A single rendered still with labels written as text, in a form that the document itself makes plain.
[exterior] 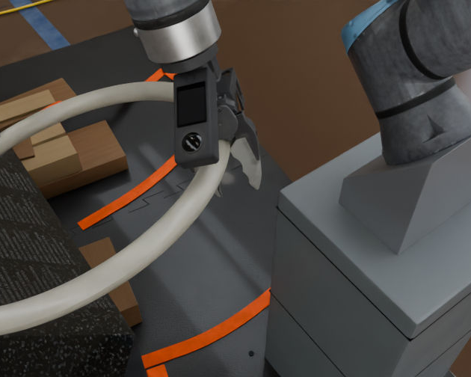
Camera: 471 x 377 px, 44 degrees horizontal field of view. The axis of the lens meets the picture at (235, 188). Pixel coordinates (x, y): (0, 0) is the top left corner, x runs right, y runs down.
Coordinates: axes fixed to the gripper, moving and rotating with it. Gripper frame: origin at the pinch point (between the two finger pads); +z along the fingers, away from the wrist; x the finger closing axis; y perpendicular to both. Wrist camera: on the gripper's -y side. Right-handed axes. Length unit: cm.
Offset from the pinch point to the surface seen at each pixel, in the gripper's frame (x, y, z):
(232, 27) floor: 41, 232, 72
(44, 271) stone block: 54, 23, 30
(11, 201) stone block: 66, 42, 23
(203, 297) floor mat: 48, 72, 99
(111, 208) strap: 84, 107, 80
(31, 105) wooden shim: 121, 153, 51
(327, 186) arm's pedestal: -7, 39, 34
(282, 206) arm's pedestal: 3, 37, 35
